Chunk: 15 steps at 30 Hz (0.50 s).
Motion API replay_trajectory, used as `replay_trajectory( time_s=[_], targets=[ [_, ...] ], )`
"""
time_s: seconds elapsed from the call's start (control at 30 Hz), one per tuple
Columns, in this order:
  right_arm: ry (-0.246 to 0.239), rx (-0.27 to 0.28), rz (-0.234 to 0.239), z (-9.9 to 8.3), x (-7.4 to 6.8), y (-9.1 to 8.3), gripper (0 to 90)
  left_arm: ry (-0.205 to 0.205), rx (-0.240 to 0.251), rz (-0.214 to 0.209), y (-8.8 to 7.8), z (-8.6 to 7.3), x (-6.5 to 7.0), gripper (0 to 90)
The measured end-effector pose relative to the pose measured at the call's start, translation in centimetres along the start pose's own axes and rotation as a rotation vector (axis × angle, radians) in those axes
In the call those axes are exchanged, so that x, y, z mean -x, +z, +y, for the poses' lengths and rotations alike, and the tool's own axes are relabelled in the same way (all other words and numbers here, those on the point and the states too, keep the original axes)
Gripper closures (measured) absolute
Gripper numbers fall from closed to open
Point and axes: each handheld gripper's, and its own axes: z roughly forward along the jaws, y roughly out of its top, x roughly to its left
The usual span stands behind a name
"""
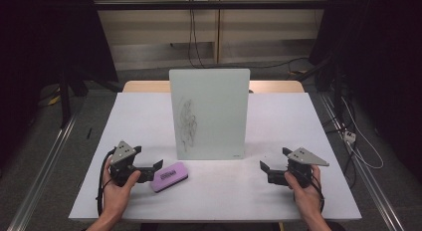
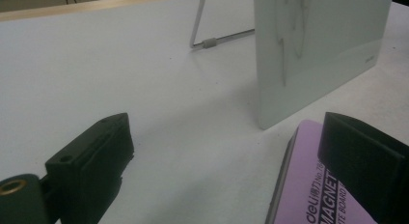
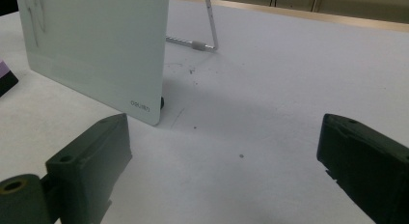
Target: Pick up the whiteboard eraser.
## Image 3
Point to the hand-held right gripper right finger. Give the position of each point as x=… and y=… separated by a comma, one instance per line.
x=366, y=159

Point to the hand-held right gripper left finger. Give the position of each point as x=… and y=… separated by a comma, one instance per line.
x=87, y=162

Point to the white glass whiteboard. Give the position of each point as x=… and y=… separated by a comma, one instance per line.
x=96, y=50

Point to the purple whiteboard eraser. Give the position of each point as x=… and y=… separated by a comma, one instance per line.
x=6, y=81

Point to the white table cover sheet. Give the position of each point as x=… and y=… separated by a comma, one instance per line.
x=273, y=89

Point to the wooden table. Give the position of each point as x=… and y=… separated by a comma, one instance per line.
x=289, y=12

